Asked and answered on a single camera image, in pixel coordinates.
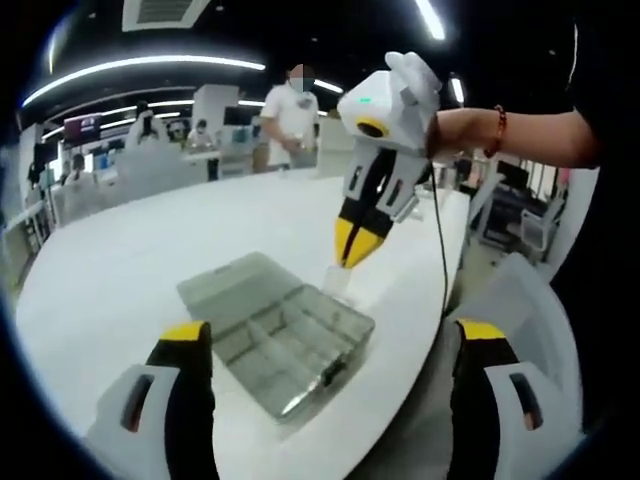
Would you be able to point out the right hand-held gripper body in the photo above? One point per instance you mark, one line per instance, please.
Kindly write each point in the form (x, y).
(400, 115)

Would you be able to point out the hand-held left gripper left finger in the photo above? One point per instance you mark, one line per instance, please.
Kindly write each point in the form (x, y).
(125, 415)

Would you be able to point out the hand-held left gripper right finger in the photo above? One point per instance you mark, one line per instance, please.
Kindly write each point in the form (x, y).
(500, 415)

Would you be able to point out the clear plastic guide fixture box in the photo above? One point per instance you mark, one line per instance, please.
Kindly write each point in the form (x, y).
(280, 340)

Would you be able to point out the person's right hand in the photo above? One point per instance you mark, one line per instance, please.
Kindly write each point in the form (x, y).
(460, 135)

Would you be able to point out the straight ceiling light strip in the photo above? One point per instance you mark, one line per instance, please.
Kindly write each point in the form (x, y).
(431, 20)

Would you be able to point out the white mesh office chair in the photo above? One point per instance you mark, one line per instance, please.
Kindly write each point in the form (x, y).
(525, 310)
(542, 230)

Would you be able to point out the curved ceiling light strip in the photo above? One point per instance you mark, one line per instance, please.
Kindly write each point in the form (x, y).
(200, 60)

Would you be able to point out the person's black shirt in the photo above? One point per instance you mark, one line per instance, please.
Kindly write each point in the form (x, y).
(615, 225)

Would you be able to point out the ceiling air vent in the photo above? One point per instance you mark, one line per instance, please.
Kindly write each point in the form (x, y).
(165, 12)

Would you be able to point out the purple wall screen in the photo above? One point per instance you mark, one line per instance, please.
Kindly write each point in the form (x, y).
(82, 127)

